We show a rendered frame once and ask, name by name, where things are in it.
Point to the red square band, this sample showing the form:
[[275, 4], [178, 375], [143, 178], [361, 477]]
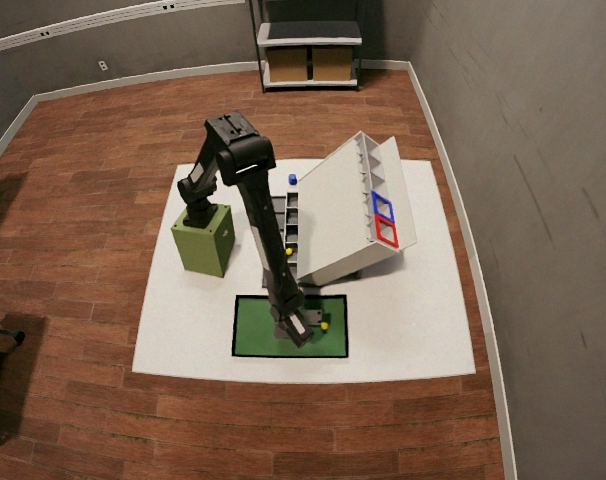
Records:
[[395, 243]]

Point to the large white panel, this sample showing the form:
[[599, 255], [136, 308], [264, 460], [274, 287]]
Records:
[[330, 224]]

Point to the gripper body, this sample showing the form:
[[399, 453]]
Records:
[[279, 331]]

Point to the blue funnel band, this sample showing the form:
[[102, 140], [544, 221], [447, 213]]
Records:
[[374, 194]]

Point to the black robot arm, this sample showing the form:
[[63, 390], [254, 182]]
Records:
[[243, 150]]

